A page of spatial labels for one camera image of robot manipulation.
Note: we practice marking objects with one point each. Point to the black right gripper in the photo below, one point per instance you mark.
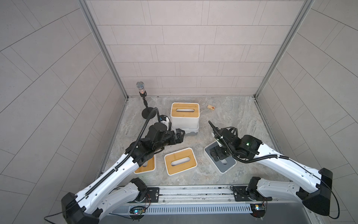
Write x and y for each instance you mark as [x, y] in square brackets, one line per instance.
[221, 138]

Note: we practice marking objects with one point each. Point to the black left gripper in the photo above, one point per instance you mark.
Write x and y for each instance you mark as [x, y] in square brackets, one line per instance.
[173, 136]

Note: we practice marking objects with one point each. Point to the grey lid tissue box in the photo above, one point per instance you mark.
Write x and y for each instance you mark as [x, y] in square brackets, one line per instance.
[220, 167]
[197, 128]

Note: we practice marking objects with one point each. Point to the bamboo lid tissue box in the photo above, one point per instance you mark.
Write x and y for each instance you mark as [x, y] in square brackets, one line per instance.
[185, 115]
[180, 161]
[148, 167]

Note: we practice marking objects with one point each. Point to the grey lid tissue box front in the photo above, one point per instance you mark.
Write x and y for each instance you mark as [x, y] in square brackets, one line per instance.
[220, 167]

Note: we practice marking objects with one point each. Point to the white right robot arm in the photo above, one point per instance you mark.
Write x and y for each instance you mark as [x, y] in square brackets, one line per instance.
[308, 185]

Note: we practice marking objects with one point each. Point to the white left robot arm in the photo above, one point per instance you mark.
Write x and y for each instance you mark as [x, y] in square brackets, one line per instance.
[103, 196]

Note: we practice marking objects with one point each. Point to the white ventilation grille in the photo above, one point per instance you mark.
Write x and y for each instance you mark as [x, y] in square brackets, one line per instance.
[181, 209]

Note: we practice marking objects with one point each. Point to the microphone on black stand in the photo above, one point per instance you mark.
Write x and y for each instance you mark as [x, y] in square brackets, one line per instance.
[146, 113]

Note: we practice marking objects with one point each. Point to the right green circuit board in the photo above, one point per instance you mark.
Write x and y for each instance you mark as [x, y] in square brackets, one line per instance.
[258, 210]

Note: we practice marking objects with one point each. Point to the green circuit board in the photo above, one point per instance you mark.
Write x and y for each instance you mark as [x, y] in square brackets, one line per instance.
[258, 210]
[137, 213]

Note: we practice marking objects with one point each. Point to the left green circuit board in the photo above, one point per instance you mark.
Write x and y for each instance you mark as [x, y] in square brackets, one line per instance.
[137, 213]

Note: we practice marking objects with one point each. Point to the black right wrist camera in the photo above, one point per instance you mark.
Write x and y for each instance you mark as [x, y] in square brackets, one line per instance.
[230, 134]

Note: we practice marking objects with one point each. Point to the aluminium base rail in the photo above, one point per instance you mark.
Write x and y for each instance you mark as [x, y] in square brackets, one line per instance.
[195, 193]

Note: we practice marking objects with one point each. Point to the aluminium corner post right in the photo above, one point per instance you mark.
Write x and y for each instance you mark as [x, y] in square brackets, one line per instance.
[304, 10]

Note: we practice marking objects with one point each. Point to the aluminium corner post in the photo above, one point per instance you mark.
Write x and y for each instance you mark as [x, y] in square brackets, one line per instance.
[304, 10]
[97, 36]

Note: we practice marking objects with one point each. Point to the aluminium corner post left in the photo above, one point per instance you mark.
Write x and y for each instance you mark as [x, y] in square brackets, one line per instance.
[97, 36]

